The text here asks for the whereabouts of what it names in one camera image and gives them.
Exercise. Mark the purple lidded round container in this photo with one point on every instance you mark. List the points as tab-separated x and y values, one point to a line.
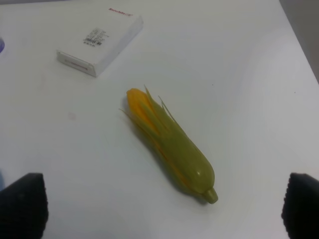
2	45

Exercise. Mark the yellow green toy corn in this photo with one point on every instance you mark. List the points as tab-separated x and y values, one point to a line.
188	167

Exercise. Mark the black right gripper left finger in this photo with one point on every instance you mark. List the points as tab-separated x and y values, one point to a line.
24	208

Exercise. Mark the white cardboard box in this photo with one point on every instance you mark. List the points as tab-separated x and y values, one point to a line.
100	41

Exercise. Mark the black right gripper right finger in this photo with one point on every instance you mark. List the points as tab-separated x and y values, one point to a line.
300	211

